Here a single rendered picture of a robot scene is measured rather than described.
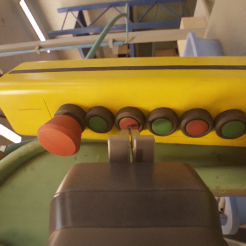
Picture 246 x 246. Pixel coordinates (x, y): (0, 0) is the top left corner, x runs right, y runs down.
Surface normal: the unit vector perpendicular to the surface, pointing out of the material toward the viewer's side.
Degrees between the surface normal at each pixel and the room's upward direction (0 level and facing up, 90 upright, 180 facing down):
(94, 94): 85
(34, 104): 85
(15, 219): 90
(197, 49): 90
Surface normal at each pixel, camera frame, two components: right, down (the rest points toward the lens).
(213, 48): 0.06, -0.47
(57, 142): -0.14, 0.61
